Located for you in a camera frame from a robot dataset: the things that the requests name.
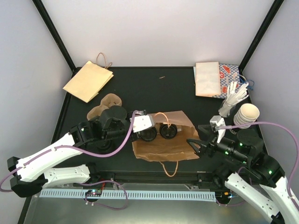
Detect brown kraft paper bag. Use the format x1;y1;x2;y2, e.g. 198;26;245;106
131;111;200;177

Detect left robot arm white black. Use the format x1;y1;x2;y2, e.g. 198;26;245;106
0;105;147;198

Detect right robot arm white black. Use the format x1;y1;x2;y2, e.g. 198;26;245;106
186;126;299;224

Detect bundle of white straws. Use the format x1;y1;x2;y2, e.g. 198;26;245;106
218;81;249;118

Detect stack of white paper cups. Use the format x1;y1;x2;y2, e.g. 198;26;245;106
234;103;260;129

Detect white paper bag brown trim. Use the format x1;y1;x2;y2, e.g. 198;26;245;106
195;62;221;96

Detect blue checkered paper bag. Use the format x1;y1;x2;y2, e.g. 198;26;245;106
214;63;254;99

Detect black lid stack left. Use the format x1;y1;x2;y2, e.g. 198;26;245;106
96;140;115;154

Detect stacked pulp cup carriers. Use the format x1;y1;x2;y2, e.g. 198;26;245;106
86;93;122;120

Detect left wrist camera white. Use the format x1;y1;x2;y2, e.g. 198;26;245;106
130;110;155;133

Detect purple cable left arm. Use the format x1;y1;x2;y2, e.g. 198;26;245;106
0;111;147;210

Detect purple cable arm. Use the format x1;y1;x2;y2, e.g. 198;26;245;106
0;111;147;210
217;121;299;208

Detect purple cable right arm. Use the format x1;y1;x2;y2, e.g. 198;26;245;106
217;121;299;208

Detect light blue cable duct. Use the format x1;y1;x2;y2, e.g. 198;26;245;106
39;189;216;202

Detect tan paper bag with handles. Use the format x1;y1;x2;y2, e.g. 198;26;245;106
63;52;114;103

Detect black frame post right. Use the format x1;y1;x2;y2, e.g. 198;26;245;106
238;0;284;74

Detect black frame post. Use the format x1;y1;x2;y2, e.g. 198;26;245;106
238;0;284;74
32;0;77;73

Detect black frame post left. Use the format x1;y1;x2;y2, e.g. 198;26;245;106
32;0;77;73

